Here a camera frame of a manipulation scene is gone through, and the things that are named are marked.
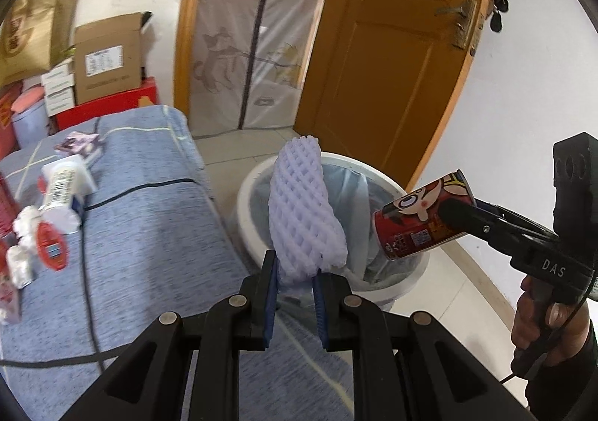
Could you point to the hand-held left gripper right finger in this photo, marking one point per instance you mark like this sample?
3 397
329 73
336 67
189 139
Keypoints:
320 304

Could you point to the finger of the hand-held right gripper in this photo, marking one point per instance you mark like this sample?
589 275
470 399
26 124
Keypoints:
518 222
472 222

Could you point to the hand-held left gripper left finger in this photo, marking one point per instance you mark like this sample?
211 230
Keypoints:
268 297

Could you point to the red cartoon drink can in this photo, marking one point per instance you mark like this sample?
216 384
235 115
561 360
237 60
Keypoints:
413 217

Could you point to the white foam fruit net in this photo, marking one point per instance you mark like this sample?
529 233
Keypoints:
299 206

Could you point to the white round trash bin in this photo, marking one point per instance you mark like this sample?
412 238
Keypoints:
247 199

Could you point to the purple milk carton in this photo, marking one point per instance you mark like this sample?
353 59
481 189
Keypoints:
77 144

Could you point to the white tissue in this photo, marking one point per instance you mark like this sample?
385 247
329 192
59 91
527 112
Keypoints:
19 266
25 219

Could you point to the person's right forearm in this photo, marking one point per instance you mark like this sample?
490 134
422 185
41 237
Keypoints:
570 386

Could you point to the person's right hand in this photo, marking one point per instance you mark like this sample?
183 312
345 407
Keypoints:
567 323

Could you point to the blue checked blanket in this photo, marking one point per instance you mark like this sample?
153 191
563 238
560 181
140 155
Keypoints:
154 238

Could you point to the brown wooden door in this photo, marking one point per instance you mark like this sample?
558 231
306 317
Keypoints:
373 75

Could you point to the bunch of black keys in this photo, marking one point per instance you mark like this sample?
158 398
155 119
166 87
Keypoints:
497 5

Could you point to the red round lid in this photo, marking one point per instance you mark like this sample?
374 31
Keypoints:
52 248

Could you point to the white barcode bottle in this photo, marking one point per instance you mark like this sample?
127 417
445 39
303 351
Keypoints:
60 189

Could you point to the large red gift box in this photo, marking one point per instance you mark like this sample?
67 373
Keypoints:
112 108

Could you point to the translucent printed door curtain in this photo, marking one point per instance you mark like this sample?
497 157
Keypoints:
261 28

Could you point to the red thermos flask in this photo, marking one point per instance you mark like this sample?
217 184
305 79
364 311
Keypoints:
7 206

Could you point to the small white flat box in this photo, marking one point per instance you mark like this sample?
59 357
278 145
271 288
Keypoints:
58 69
60 85
61 104

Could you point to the brown cardboard box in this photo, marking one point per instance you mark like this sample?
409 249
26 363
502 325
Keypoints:
107 61

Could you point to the blue bucket with pink lid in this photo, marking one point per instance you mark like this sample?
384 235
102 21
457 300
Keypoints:
30 119

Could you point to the brown paper shopping bag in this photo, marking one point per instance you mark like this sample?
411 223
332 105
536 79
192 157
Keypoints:
37 33

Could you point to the wooden door frame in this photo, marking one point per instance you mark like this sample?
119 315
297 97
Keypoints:
187 28

